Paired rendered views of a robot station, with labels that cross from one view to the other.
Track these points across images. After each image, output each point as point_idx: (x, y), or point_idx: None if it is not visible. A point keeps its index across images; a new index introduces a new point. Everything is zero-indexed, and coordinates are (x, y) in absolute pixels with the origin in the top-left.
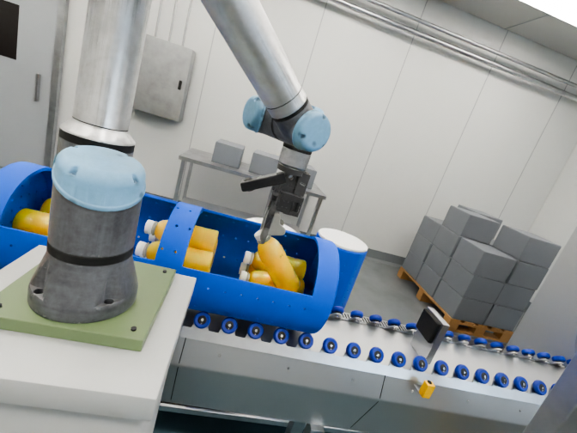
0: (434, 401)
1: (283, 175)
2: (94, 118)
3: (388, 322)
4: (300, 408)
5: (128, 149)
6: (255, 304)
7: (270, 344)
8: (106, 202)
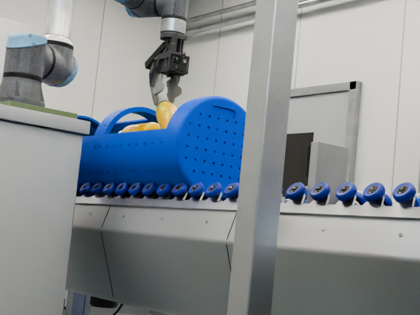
0: (282, 235)
1: (163, 42)
2: (45, 30)
3: None
4: (184, 285)
5: (59, 43)
6: (136, 150)
7: (157, 199)
8: (14, 44)
